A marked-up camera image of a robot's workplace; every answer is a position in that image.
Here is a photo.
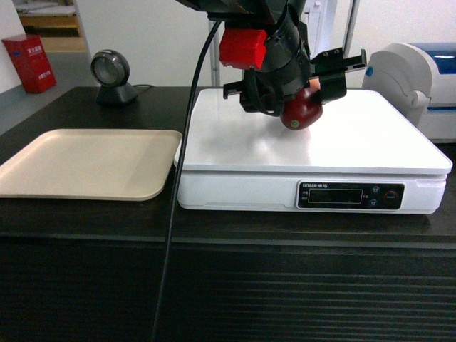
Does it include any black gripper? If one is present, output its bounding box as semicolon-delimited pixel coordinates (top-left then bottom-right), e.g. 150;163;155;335
223;22;367;116

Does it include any dark red mango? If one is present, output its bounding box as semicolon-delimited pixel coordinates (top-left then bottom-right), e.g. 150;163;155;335
281;78;323;130

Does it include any white checkout scale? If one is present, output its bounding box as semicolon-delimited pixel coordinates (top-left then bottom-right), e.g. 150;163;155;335
178;89;452;214

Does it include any black checkout counter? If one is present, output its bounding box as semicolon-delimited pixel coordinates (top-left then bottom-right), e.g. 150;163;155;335
0;86;456;342

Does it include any white receipt printer kiosk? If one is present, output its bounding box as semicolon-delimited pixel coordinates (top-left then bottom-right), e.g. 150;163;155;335
301;0;337;58

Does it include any white blue label printer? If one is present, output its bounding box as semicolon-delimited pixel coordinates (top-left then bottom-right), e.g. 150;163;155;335
363;42;455;143

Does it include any black round barcode scanner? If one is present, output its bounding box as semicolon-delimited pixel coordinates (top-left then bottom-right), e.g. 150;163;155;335
90;49;138;107

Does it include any beige plastic tray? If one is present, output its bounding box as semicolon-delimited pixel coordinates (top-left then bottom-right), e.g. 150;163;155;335
1;129;182;201

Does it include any red fire extinguisher box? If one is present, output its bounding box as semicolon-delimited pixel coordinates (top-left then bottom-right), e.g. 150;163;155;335
1;34;56;93

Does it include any red camera box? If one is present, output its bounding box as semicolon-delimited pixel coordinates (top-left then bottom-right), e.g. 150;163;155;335
219;28;267;70

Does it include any black hanging cable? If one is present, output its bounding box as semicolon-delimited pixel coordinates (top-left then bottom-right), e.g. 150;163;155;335
150;20;221;342

